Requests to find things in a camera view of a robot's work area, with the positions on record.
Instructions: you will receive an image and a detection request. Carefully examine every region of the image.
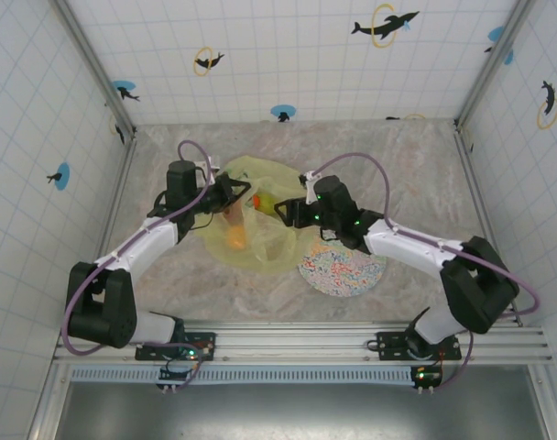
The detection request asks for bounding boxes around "orange fruit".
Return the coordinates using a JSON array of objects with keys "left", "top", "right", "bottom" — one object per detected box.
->
[{"left": 225, "top": 227, "right": 249, "bottom": 251}]

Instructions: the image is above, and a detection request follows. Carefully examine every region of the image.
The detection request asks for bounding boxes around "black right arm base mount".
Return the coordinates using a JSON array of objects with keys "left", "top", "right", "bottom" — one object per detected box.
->
[{"left": 367, "top": 330, "right": 463, "bottom": 362}]

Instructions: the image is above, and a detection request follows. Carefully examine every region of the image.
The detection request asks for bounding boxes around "controller circuit board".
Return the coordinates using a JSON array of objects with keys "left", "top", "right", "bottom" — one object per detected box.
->
[
  {"left": 410, "top": 363, "right": 444, "bottom": 396},
  {"left": 157, "top": 360, "right": 202, "bottom": 394}
]

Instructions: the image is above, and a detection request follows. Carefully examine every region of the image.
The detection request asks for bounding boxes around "colourful squiggle pattern plate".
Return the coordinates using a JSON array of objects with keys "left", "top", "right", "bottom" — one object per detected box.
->
[{"left": 296, "top": 240, "right": 388, "bottom": 299}]

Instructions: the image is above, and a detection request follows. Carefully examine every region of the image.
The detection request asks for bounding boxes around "left controller circuit board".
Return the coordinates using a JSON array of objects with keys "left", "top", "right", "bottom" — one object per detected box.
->
[{"left": 157, "top": 360, "right": 202, "bottom": 394}]

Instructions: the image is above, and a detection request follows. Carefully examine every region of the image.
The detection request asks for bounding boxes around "aluminium mounting rail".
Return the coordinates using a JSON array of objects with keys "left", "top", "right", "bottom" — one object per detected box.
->
[{"left": 52, "top": 319, "right": 551, "bottom": 368}]

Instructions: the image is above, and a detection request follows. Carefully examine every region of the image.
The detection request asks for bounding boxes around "grey metal front panel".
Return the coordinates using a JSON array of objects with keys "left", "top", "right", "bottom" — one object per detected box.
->
[{"left": 53, "top": 382, "right": 552, "bottom": 440}]

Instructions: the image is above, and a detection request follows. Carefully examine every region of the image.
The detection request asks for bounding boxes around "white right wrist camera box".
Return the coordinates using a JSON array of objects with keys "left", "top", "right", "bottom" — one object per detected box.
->
[{"left": 299, "top": 170, "right": 323, "bottom": 203}]

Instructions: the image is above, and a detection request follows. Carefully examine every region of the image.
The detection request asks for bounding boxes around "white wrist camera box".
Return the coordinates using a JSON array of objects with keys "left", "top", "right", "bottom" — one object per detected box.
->
[
  {"left": 194, "top": 157, "right": 218, "bottom": 178},
  {"left": 299, "top": 170, "right": 323, "bottom": 203}
]

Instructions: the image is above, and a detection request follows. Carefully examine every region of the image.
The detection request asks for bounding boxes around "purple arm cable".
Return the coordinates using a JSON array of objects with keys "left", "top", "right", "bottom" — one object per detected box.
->
[
  {"left": 311, "top": 152, "right": 541, "bottom": 393},
  {"left": 62, "top": 139, "right": 214, "bottom": 395}
]

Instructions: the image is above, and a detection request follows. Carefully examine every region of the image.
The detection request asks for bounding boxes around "aluminium frame post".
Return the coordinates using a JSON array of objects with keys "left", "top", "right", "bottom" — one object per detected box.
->
[
  {"left": 454, "top": 0, "right": 534, "bottom": 129},
  {"left": 52, "top": 0, "right": 137, "bottom": 138}
]

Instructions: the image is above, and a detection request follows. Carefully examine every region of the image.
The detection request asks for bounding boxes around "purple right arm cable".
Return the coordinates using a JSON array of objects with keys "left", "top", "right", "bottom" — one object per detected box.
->
[{"left": 311, "top": 152, "right": 541, "bottom": 393}]

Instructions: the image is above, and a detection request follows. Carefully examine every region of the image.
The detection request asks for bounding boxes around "small dolphin yellow ring sticker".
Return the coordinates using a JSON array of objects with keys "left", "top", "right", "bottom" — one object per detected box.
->
[{"left": 193, "top": 45, "right": 225, "bottom": 78}]

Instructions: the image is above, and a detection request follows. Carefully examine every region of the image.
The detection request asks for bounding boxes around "right controller circuit board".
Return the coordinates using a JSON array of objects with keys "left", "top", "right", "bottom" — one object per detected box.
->
[{"left": 410, "top": 363, "right": 444, "bottom": 396}]

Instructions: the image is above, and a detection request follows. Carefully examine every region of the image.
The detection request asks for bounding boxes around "yellow translucent plastic bag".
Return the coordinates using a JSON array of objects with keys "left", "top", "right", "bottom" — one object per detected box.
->
[{"left": 193, "top": 155, "right": 303, "bottom": 276}]

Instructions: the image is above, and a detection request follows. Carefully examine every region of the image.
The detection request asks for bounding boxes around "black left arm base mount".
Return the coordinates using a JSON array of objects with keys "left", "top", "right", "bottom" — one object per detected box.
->
[{"left": 135, "top": 330, "right": 218, "bottom": 363}]

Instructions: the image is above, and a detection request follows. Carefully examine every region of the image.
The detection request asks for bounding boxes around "aluminium side frame rail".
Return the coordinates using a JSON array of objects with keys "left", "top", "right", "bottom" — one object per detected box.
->
[
  {"left": 28, "top": 127, "right": 140, "bottom": 440},
  {"left": 453, "top": 119, "right": 557, "bottom": 440}
]

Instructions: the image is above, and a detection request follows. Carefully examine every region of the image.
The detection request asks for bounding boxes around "large dolphin yellow ring sticker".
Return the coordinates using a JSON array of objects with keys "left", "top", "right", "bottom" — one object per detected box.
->
[{"left": 350, "top": 3, "right": 420, "bottom": 50}]

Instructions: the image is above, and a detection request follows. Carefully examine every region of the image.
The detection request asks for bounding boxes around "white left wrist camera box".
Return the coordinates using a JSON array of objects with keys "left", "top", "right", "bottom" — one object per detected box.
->
[{"left": 194, "top": 157, "right": 218, "bottom": 178}]

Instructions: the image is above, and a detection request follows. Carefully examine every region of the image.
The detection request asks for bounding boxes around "white slotted cable duct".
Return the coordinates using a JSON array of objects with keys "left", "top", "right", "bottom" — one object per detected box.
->
[{"left": 70, "top": 366, "right": 420, "bottom": 384}]

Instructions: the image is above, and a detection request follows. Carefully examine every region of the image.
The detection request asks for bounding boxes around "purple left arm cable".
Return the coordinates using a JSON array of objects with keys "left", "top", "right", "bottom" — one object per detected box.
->
[{"left": 62, "top": 139, "right": 214, "bottom": 395}]

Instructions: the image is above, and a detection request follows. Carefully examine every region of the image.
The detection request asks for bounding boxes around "dolphin blue circle sticker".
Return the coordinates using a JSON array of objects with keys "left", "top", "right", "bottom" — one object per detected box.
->
[
  {"left": 269, "top": 104, "right": 297, "bottom": 124},
  {"left": 484, "top": 25, "right": 516, "bottom": 65},
  {"left": 46, "top": 162, "right": 71, "bottom": 191},
  {"left": 111, "top": 80, "right": 141, "bottom": 103}
]

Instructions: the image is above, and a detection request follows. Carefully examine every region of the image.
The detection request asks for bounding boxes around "yellow green fruit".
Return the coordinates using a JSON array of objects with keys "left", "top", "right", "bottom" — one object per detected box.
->
[{"left": 253, "top": 192, "right": 279, "bottom": 215}]

